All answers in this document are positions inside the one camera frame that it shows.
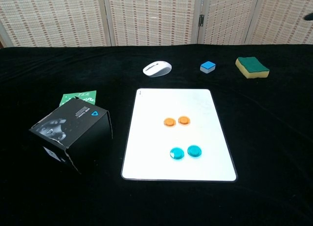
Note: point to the black cardboard box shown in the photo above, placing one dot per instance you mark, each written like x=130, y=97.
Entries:
x=80, y=138

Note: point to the green tea packet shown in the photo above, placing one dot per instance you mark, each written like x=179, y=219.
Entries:
x=71, y=97

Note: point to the green yellow sponge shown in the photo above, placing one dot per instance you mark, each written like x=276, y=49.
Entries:
x=252, y=65

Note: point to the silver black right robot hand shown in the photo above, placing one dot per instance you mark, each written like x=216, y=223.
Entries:
x=309, y=16

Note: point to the black screen hinge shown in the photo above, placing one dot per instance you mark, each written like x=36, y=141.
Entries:
x=201, y=20

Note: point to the woven folding screen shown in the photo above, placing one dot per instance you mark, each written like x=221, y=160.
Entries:
x=151, y=18

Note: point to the blue white eraser block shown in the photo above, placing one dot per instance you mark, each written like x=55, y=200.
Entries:
x=207, y=65

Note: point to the white computer mouse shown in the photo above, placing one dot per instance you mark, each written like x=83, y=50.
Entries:
x=157, y=69

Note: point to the white magnetic board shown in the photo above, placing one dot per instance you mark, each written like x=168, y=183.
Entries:
x=146, y=142

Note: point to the black velvet tablecloth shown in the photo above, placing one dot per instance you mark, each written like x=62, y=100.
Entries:
x=73, y=199

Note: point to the teal disc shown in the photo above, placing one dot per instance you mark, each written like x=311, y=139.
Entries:
x=176, y=153
x=194, y=151

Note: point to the orange disc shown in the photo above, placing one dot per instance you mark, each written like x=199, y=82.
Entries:
x=183, y=120
x=169, y=121

